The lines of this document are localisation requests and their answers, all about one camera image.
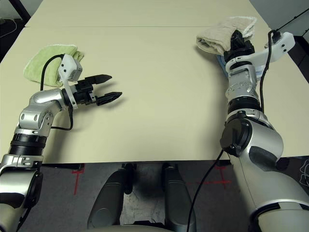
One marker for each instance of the blue folded towel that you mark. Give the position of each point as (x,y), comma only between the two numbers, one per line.
(222,63)

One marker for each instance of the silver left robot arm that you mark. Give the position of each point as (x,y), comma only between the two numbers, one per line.
(41,101)

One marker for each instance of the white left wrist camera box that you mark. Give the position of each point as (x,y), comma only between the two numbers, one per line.
(68,70)

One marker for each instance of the black table base bar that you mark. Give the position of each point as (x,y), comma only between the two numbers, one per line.
(72,165)

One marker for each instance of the grey robot leg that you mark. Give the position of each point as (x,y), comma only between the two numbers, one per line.
(108,203)
(178,200)

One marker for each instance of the green folded towel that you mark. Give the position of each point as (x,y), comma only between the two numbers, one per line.
(43,65)

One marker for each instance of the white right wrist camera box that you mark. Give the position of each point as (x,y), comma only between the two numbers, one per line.
(272,49)

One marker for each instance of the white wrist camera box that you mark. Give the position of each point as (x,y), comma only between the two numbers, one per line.
(272,49)
(68,70)

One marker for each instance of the grey robot left leg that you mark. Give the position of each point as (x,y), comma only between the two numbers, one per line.
(108,203)

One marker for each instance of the grey robot right leg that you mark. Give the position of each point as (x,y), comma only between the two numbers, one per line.
(178,200)

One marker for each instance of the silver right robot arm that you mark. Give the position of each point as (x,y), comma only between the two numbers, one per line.
(241,82)

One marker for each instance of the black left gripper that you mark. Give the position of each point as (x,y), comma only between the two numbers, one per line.
(83,93)

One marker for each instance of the beige towel with white trim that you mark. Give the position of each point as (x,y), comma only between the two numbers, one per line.
(217,33)

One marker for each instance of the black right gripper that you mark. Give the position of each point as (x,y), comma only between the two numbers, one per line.
(239,47)

